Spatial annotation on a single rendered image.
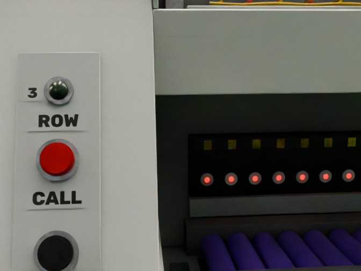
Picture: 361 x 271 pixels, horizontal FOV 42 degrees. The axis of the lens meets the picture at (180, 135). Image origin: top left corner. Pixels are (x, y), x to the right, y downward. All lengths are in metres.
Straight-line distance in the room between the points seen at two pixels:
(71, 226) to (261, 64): 0.13
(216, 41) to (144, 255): 0.12
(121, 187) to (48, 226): 0.04
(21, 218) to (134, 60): 0.09
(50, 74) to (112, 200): 0.07
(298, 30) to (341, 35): 0.02
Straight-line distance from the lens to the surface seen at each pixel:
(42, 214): 0.23
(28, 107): 0.24
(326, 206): 0.42
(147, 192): 0.23
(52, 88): 0.23
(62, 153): 0.23
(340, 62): 0.27
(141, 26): 0.25
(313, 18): 0.27
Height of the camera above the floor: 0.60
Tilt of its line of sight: 11 degrees up
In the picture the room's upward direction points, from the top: 2 degrees counter-clockwise
